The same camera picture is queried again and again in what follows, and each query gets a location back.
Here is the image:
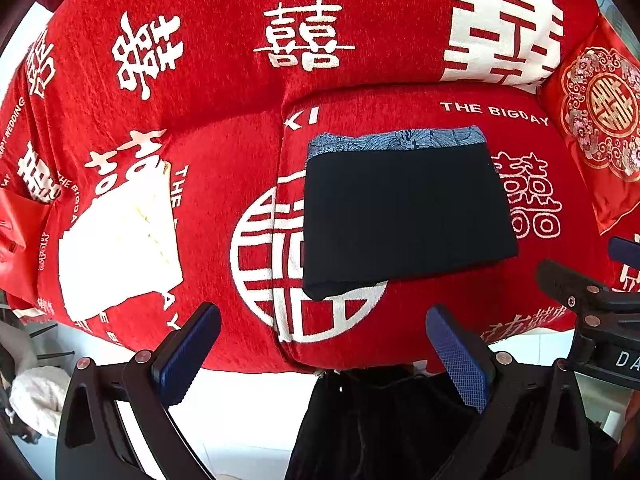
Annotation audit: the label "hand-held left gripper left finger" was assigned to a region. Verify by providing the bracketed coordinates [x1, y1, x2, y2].
[54, 301, 223, 480]

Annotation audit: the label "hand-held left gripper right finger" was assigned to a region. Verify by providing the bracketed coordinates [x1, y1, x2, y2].
[425, 304, 596, 480]

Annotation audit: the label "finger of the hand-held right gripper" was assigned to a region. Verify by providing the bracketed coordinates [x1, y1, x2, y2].
[607, 236, 640, 265]
[535, 259, 623, 311]

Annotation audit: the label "black pants with grey waistband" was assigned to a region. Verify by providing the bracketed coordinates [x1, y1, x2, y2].
[301, 126, 521, 303]

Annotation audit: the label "person's dark clothing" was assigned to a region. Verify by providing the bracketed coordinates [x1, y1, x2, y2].
[284, 364, 618, 480]

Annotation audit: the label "white folded cloth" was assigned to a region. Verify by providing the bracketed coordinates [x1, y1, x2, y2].
[57, 161, 184, 322]

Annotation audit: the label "red embroidered cushion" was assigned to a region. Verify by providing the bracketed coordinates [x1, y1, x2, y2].
[536, 12, 640, 237]

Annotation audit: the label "white fluffy cloth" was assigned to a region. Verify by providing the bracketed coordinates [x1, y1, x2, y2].
[9, 365, 72, 438]

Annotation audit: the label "red bag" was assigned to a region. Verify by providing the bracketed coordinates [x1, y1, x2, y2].
[0, 187, 53, 307]

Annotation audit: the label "red printed sofa cover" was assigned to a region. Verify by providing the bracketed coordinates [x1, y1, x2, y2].
[0, 0, 640, 376]

